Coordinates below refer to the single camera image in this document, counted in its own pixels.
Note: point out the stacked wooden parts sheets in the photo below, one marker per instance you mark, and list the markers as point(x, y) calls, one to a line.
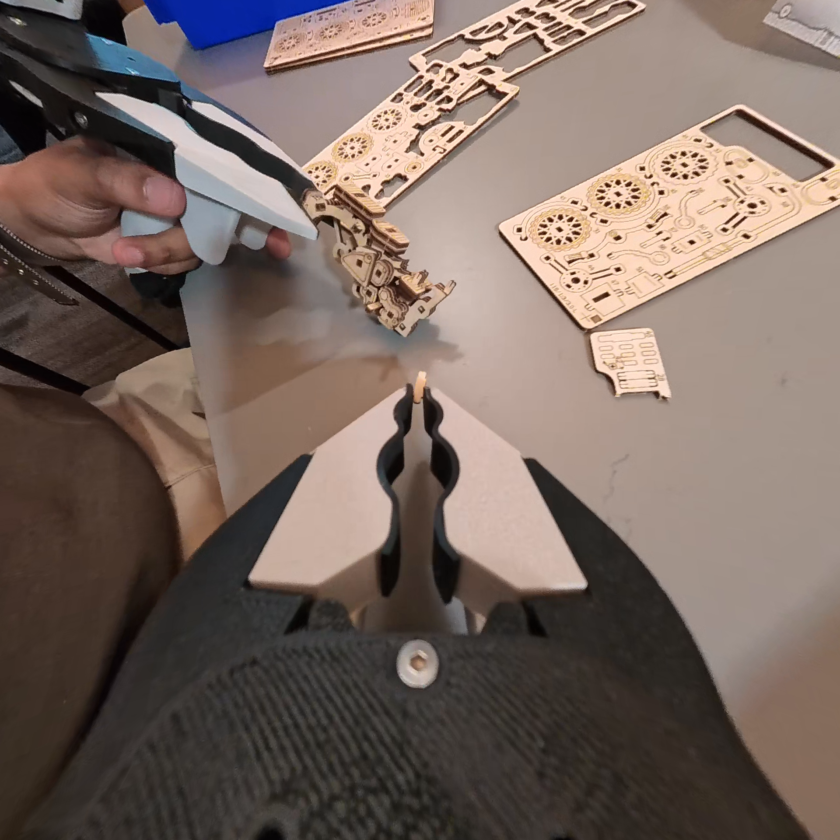
point(348, 33)

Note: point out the person's olive shirt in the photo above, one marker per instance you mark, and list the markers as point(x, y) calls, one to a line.
point(65, 590)

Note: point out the person's beige trousers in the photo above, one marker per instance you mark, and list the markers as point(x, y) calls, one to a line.
point(177, 446)

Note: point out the small wooden peg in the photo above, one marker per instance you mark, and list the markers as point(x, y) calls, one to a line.
point(420, 387)

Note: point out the blue plastic bin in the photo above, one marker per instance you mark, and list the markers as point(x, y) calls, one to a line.
point(229, 19)

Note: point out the small wooden slotted piece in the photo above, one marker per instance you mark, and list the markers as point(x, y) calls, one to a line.
point(630, 361)

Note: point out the partly emptied wooden sheet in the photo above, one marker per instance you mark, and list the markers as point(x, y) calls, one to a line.
point(394, 131)

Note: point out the wooden gear parts sheet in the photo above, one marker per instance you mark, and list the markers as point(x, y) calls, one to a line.
point(656, 229)

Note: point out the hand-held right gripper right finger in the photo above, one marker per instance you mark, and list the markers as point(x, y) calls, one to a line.
point(505, 525)

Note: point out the grey desk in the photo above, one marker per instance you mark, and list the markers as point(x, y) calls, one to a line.
point(722, 492)

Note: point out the person's left hand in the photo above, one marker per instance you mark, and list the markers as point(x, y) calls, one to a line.
point(65, 197)

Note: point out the empty wooden frame sheet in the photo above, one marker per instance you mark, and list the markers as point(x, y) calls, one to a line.
point(426, 62)

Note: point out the wooden mechanical model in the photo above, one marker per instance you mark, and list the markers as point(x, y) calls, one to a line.
point(374, 262)

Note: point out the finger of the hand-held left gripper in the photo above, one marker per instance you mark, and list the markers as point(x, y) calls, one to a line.
point(249, 190)
point(229, 121)

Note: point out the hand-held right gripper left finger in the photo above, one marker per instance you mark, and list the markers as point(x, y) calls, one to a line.
point(328, 525)

